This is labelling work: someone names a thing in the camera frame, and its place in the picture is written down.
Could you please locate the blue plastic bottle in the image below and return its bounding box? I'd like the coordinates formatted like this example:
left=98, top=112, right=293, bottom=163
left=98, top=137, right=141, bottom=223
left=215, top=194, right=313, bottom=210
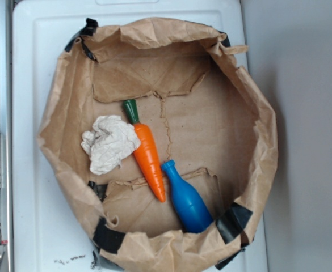
left=161, top=160, right=213, bottom=233

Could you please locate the brown paper bag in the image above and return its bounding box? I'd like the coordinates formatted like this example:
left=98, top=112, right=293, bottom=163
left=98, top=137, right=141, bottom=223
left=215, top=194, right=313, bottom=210
left=37, top=18, right=278, bottom=271

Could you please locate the orange toy carrot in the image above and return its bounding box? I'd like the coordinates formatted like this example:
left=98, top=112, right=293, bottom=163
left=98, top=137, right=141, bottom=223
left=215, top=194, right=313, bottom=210
left=123, top=99, right=166, bottom=202

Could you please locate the crumpled white paper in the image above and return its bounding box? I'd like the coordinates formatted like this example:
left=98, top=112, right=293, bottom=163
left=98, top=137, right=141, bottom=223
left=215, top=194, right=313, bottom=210
left=81, top=115, right=141, bottom=175

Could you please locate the white plastic tray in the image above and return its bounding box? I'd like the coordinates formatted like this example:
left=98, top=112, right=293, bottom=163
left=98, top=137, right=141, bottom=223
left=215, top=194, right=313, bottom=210
left=12, top=1, right=268, bottom=271

